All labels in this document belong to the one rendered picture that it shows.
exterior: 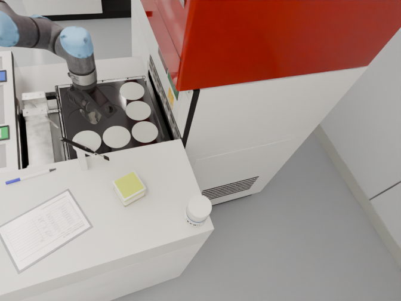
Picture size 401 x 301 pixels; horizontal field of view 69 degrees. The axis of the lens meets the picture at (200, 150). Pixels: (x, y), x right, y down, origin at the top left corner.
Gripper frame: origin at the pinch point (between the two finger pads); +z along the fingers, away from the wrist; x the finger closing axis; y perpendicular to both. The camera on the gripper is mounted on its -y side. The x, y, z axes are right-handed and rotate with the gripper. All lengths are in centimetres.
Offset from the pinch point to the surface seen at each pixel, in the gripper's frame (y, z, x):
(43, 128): 17.3, 9.3, 10.5
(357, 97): -87, 45, -154
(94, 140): -0.8, 7.3, 3.0
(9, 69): 41.3, 1.3, 3.1
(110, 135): -3.6, 7.3, -2.0
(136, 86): 5.7, 7.3, -27.8
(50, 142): 11.0, 9.3, 13.1
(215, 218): -53, 97, -39
